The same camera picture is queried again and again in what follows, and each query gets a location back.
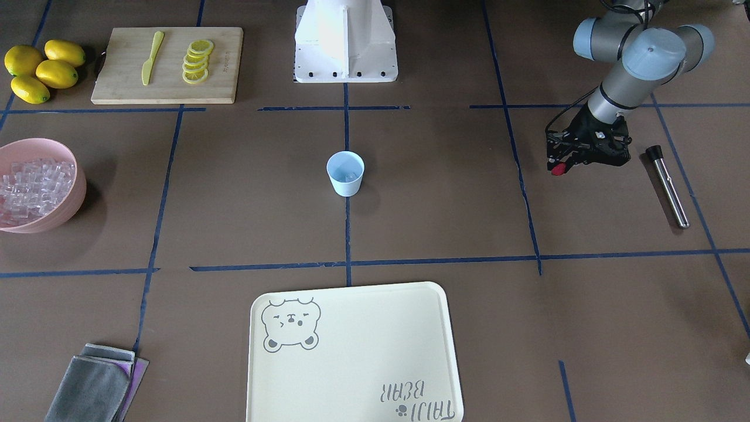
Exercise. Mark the light blue cup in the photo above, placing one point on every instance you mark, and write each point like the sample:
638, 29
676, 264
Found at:
345, 170

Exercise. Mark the steel black muddler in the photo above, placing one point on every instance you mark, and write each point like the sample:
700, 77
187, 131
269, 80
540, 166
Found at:
655, 155

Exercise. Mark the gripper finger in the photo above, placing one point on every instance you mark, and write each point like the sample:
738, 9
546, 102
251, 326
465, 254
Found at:
572, 160
559, 144

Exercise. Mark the yellow plastic knife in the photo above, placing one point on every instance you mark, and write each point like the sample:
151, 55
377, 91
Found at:
146, 71

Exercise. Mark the red strawberry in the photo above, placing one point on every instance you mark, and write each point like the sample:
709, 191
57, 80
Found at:
560, 169

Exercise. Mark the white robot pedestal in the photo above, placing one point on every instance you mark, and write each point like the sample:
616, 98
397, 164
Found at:
345, 42

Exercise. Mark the lemon slices row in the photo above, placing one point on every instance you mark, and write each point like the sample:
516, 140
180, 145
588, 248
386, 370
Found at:
196, 61

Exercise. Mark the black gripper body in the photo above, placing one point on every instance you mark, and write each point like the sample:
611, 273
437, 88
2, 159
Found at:
582, 125

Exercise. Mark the pink bowl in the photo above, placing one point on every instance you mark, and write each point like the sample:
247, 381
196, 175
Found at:
37, 147

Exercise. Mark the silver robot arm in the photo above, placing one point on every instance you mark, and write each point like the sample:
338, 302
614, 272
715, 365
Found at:
643, 57

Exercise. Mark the folded grey cloth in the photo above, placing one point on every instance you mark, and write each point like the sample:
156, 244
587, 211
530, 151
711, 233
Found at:
99, 384

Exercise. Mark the clear ice cubes pile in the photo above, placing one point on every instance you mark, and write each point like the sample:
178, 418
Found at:
33, 189

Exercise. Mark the cream bear tray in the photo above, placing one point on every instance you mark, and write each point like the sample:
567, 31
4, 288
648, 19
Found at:
369, 353

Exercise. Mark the wooden cutting board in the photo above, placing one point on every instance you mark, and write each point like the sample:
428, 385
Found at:
120, 79

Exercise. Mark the yellow lemon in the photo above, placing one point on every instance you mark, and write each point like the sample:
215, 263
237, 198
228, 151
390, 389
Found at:
23, 60
30, 89
65, 50
57, 74

